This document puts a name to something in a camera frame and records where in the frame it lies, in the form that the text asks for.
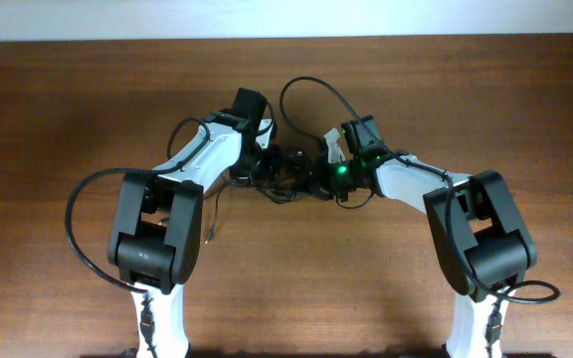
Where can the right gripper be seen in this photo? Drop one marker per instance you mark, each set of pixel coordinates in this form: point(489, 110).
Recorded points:
point(318, 184)

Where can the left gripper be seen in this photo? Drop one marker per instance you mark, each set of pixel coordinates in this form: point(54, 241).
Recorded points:
point(272, 169)

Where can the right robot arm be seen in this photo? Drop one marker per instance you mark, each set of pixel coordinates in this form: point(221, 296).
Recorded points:
point(481, 241)

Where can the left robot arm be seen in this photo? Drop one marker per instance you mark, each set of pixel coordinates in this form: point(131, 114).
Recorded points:
point(155, 235)

